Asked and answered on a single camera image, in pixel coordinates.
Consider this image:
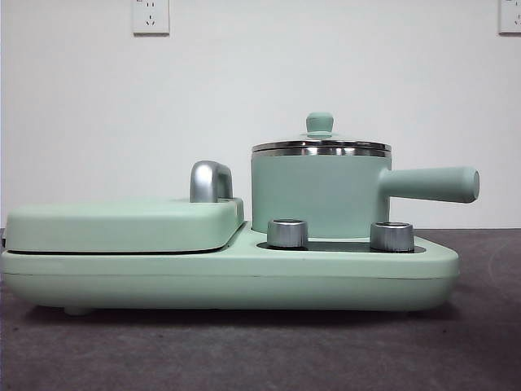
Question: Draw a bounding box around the dark grey table mat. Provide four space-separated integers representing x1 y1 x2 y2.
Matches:
0 227 521 391

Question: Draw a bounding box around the mint green handled pot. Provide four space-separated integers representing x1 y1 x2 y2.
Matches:
250 145 481 241

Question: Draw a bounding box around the silver control knob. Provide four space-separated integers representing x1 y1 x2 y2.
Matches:
369 221 415 252
266 218 309 248

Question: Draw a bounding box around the mint green breakfast machine base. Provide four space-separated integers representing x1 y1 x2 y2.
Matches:
0 219 461 317

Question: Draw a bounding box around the mint green grill cover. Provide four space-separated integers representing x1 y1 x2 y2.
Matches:
6 196 247 252

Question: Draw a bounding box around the glass pot lid green knob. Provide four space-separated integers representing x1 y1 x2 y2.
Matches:
250 112 393 153

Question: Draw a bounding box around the silver grill cover handle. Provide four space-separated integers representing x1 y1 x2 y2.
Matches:
189 160 234 204

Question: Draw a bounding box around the white wall socket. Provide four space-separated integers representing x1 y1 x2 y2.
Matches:
498 0 521 36
130 0 170 36

